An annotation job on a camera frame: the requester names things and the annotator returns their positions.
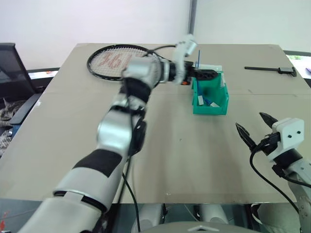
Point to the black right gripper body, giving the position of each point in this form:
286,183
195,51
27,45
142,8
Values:
269,143

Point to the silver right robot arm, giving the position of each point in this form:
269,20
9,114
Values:
301,170

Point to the white coupler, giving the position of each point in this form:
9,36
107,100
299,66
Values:
214,104
201,100

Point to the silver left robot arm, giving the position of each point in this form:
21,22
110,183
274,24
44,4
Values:
111,128

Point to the clear plastic bag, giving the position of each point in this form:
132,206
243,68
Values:
212,67

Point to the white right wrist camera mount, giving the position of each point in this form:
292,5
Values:
290,132

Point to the silver metal pole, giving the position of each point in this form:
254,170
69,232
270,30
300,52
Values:
193,14

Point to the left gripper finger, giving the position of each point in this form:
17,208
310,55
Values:
206,71
205,77

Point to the grey patterned cloth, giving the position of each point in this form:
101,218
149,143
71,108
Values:
6,114

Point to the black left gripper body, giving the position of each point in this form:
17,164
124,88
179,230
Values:
190,72

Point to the black tennis racket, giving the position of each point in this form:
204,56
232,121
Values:
109,60

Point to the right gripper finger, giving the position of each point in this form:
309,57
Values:
268,119
245,136

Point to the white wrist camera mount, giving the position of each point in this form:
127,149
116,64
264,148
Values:
179,58
290,132

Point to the green plastic bin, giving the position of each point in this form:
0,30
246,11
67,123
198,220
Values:
209,110

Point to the black clamp tool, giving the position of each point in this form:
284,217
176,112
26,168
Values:
286,71

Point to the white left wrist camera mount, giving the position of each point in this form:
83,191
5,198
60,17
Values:
179,58

